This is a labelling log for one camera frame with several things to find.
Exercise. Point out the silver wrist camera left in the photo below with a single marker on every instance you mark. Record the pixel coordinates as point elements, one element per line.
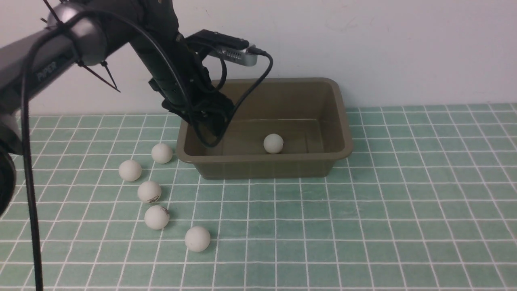
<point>209,43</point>

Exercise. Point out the green checkered tablecloth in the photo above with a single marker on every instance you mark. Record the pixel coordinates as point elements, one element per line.
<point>426,201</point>

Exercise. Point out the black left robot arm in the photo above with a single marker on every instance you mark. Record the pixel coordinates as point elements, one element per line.
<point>152,29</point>

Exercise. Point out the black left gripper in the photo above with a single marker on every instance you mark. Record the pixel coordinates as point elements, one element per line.
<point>213,111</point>

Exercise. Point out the olive green plastic bin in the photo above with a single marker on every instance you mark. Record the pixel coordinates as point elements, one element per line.
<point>308,113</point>

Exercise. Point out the white ping-pong ball plain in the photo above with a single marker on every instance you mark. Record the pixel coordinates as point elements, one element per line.
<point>156,217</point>

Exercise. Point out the white ping-pong ball red logo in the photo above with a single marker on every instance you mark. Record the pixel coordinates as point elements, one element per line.
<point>149,192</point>

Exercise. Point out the white ping-pong ball bin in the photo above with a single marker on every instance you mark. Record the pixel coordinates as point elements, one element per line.
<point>162,153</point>

